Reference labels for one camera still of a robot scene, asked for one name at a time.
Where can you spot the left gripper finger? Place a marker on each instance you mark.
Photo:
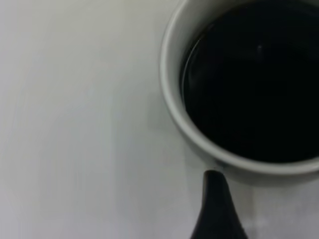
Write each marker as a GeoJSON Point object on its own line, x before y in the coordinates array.
{"type": "Point", "coordinates": [218, 211]}

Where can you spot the dark grey ceramic coffee cup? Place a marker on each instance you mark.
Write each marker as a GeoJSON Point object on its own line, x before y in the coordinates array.
{"type": "Point", "coordinates": [174, 87]}

